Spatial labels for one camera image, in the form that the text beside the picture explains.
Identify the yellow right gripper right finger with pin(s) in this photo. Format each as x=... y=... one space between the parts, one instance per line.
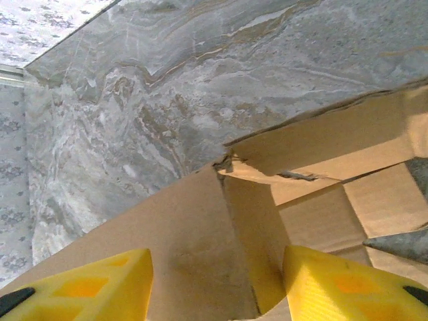
x=351 y=287

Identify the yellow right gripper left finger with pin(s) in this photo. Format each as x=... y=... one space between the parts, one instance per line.
x=83 y=287

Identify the brown cardboard paper box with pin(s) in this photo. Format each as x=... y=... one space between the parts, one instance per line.
x=200 y=217

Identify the aluminium corner post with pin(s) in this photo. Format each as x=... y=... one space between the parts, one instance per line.
x=11 y=75

